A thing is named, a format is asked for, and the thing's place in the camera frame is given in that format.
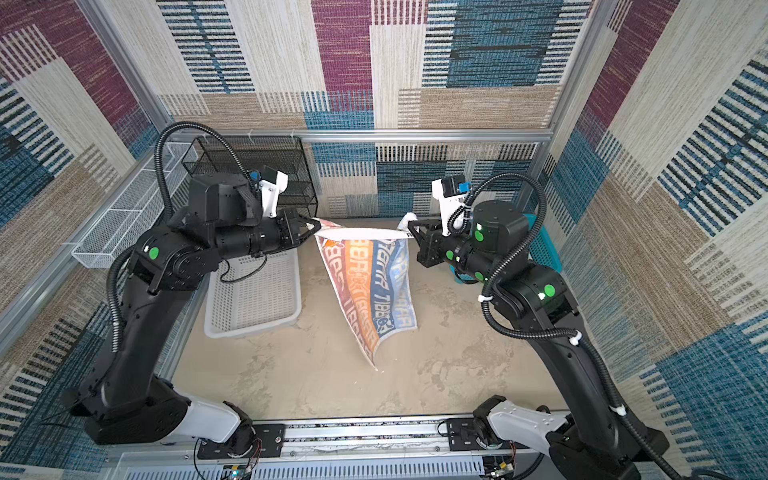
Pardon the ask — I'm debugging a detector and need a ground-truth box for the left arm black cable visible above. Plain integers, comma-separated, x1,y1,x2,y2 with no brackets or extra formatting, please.
106,121,259,355

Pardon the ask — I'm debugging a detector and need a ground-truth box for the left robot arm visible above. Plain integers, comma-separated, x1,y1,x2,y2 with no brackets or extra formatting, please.
61,174,321,450

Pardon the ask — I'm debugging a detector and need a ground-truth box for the teal plastic basket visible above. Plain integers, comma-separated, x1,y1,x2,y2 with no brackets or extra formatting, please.
450,227,562,285

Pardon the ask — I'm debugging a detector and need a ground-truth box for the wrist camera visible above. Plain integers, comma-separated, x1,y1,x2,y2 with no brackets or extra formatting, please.
250,166,288,218
431,174,470,237

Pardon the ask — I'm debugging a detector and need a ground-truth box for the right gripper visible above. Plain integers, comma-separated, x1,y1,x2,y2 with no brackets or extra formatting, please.
410,217,499,286

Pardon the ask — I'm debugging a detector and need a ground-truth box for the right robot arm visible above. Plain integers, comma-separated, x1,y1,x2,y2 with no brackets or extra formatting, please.
405,201,669,479

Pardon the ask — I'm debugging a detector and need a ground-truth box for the aluminium front rail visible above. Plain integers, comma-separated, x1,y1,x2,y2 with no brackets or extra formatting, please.
107,410,613,463

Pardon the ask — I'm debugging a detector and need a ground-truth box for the orange rabbit towel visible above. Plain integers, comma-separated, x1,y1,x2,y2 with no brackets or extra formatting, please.
315,220,418,367

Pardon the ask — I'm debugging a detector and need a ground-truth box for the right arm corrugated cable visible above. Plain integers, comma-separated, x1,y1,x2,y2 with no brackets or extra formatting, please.
446,172,691,480

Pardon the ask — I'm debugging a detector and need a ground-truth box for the black wire shelf rack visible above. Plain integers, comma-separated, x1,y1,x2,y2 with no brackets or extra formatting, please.
182,135,318,217

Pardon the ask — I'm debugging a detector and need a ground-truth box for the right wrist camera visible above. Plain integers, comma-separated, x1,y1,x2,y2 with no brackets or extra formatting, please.
431,174,470,237

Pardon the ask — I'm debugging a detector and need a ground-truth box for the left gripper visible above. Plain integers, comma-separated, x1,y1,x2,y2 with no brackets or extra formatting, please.
215,209,321,267

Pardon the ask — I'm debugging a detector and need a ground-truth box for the white plastic basket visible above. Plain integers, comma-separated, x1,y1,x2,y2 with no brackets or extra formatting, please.
204,250,302,339

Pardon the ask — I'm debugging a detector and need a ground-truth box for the white mesh wall tray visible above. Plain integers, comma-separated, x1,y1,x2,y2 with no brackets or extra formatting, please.
72,142,198,269

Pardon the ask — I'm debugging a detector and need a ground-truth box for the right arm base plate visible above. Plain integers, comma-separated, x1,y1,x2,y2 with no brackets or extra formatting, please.
437,417,525,451

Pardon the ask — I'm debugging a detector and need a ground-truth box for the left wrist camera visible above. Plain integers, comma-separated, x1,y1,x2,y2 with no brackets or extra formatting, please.
250,166,288,218

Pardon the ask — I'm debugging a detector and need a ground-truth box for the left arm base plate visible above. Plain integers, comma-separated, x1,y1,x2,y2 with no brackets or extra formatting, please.
195,424,286,462

